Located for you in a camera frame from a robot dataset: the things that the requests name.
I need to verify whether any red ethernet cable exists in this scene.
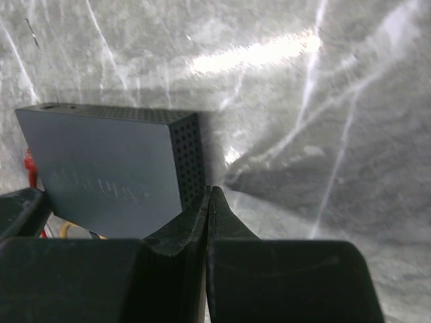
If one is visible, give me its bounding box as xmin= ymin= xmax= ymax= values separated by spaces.
xmin=22 ymin=147 xmax=55 ymax=239

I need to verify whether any yellow ethernet cable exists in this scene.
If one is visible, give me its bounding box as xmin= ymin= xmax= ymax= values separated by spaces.
xmin=60 ymin=220 xmax=108 ymax=240

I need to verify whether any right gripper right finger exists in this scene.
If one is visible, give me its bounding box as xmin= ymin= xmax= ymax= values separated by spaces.
xmin=206 ymin=186 xmax=384 ymax=322

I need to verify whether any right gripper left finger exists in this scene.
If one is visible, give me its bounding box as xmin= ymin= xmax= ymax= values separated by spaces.
xmin=1 ymin=188 xmax=210 ymax=322

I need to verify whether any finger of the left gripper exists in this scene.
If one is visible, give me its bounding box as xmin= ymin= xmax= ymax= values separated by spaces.
xmin=1 ymin=188 xmax=46 ymax=240

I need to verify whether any black network switch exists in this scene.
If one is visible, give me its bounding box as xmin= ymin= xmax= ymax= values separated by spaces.
xmin=15 ymin=103 xmax=205 ymax=238

